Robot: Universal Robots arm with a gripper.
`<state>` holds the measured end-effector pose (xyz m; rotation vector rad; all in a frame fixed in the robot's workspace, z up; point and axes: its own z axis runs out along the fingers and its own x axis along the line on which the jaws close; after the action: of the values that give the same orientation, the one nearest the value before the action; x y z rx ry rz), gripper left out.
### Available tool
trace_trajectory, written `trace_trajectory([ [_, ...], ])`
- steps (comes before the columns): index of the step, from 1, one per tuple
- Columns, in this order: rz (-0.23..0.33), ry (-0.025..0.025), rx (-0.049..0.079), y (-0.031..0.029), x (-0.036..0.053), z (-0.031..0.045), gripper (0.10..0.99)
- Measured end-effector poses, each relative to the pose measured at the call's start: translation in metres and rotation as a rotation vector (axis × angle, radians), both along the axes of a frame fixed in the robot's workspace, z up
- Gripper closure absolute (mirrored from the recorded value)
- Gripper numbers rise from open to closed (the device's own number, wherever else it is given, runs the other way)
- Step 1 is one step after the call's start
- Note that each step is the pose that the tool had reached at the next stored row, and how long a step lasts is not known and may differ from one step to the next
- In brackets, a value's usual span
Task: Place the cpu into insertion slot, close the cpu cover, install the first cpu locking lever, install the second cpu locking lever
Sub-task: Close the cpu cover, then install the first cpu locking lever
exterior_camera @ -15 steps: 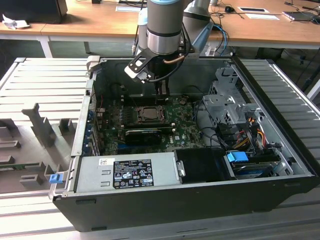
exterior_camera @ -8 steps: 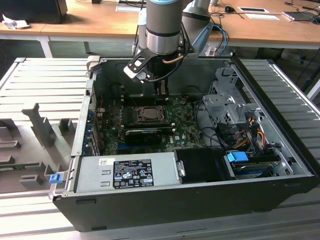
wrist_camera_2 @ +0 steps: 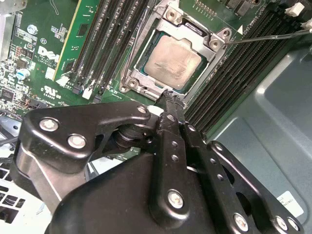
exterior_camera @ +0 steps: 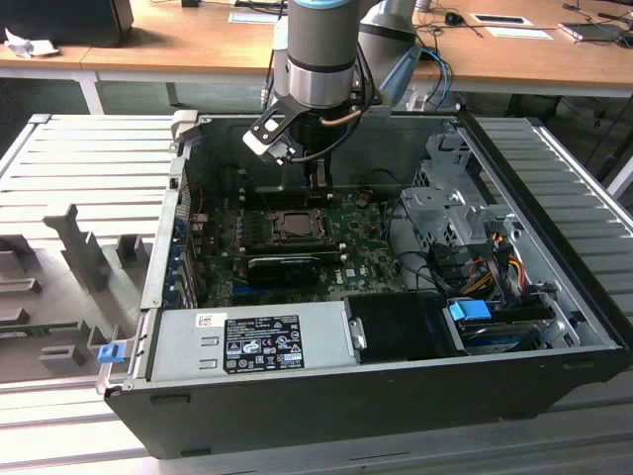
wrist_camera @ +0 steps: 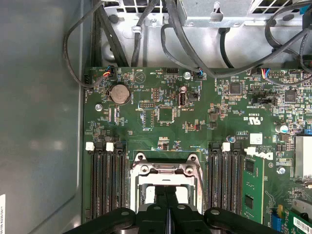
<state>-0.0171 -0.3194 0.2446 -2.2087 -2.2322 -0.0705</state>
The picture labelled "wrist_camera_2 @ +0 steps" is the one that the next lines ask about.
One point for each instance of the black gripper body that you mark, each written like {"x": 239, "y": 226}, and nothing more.
{"x": 109, "y": 207}

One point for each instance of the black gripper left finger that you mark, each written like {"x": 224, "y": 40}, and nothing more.
{"x": 73, "y": 126}

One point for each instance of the CPU with silver top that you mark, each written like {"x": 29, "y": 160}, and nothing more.
{"x": 173, "y": 58}

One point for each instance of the metal socket cover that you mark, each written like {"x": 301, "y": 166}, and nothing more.
{"x": 206, "y": 70}

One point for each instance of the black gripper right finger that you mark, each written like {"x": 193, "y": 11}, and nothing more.
{"x": 206, "y": 170}

